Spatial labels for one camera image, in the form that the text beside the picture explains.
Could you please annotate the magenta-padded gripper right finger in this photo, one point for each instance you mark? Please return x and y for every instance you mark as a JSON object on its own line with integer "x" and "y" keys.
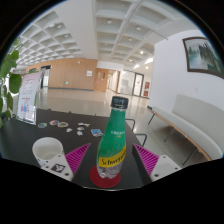
{"x": 164, "y": 165}

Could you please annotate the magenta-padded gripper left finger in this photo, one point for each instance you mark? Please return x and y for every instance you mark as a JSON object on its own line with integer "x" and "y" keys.
{"x": 78, "y": 156}

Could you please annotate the green plastic drink bottle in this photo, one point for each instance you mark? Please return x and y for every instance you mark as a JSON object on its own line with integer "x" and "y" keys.
{"x": 112, "y": 143}

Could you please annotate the small white sticker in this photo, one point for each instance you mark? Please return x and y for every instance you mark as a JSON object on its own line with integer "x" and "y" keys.
{"x": 69, "y": 130}
{"x": 83, "y": 124}
{"x": 80, "y": 128}
{"x": 79, "y": 133}

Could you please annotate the small blue rectangular sticker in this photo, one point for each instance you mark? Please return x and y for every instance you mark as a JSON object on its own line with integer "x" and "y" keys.
{"x": 96, "y": 132}

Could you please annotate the white black-dotted mug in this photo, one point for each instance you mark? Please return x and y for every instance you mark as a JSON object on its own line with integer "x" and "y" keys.
{"x": 46, "y": 147}

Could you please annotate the round multicoloured badge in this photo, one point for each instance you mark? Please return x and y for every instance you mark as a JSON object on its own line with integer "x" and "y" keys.
{"x": 54, "y": 122}
{"x": 62, "y": 124}

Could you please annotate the flat round red coaster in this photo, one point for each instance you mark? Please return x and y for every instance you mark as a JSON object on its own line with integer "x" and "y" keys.
{"x": 108, "y": 182}

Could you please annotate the dark round badge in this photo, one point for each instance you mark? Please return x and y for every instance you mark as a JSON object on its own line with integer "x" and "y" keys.
{"x": 42, "y": 125}

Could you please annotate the long white padded bench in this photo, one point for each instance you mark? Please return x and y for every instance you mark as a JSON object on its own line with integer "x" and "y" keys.
{"x": 196, "y": 126}

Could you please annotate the clear acrylic sign stand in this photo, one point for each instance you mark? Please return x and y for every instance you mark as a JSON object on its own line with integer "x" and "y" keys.
{"x": 29, "y": 96}

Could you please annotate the glass double door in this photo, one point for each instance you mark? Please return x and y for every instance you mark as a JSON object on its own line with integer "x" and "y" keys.
{"x": 131, "y": 83}

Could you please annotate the large green leafy plant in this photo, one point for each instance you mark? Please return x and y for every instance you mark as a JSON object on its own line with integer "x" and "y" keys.
{"x": 13, "y": 83}

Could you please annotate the recessed ceiling lights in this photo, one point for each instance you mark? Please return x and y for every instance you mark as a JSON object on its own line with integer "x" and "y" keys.
{"x": 148, "y": 61}

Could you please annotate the dark-framed landscape painting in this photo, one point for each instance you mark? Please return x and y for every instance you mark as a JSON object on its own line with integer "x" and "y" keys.
{"x": 203, "y": 56}

